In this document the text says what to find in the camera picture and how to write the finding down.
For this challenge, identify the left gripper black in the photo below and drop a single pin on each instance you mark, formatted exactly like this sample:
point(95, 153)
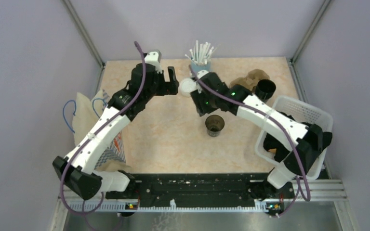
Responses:
point(169, 87)

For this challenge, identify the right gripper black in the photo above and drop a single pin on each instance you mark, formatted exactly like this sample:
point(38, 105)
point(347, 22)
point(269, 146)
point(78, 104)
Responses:
point(198, 96)

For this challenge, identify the stack of white lids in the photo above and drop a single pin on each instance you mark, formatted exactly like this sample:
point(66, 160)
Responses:
point(186, 86)

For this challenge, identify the single dark coffee cup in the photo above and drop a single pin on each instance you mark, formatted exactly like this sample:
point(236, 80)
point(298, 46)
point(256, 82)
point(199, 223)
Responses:
point(214, 125)

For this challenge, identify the stack of black cups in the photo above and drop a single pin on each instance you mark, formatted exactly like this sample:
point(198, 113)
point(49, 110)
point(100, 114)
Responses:
point(265, 89)

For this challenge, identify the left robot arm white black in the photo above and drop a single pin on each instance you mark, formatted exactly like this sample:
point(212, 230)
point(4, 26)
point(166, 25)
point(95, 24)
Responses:
point(77, 169)

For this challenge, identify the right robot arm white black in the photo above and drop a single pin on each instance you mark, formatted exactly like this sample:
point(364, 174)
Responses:
point(251, 108)

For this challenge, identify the patterned paper takeout bag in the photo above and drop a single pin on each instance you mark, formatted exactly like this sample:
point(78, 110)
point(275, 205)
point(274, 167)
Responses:
point(89, 127)

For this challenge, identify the blue straw holder cup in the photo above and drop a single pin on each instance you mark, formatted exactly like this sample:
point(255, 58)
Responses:
point(196, 68)

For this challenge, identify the brown pulp cup carrier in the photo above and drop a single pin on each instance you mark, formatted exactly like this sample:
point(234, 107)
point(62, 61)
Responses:
point(251, 80)

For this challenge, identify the bundle of white straws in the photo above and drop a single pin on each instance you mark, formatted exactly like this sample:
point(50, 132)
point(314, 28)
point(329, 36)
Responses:
point(201, 53)

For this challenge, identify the black cloth in basket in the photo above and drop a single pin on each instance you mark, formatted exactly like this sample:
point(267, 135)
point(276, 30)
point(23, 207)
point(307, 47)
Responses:
point(277, 146)

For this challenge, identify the white plastic basket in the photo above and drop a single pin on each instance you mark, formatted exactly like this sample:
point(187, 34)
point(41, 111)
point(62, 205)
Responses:
point(303, 115)

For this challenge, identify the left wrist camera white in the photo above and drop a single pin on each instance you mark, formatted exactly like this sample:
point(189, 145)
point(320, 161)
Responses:
point(153, 57)

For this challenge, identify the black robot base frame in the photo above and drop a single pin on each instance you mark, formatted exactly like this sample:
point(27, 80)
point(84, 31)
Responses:
point(217, 190)

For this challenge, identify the white cable duct strip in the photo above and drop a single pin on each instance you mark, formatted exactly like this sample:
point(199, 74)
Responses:
point(126, 207)

